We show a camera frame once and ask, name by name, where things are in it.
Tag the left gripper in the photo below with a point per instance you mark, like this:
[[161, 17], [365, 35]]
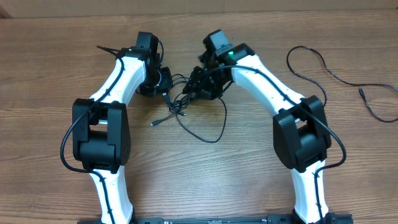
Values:
[[166, 73]]

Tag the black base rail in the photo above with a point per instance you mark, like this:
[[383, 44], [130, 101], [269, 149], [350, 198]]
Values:
[[331, 218]]

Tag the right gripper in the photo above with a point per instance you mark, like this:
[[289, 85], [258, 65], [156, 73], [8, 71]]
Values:
[[196, 83]]

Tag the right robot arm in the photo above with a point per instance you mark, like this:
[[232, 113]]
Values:
[[299, 135]]

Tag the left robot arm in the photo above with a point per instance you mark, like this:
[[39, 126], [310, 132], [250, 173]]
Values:
[[100, 127]]

